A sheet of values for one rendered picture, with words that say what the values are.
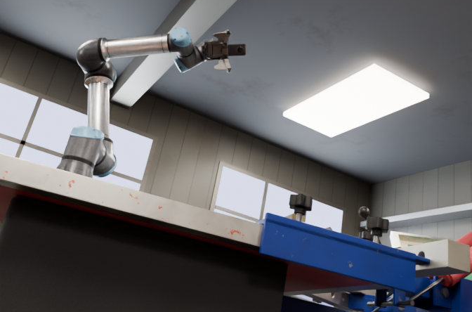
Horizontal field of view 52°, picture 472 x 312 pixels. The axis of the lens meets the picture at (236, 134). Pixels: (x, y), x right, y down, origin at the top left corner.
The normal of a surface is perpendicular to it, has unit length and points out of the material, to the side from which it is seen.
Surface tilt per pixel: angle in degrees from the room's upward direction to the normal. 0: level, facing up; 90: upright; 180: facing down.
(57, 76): 90
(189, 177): 90
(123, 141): 90
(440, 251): 90
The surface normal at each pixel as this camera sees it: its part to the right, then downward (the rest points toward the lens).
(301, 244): 0.33, -0.33
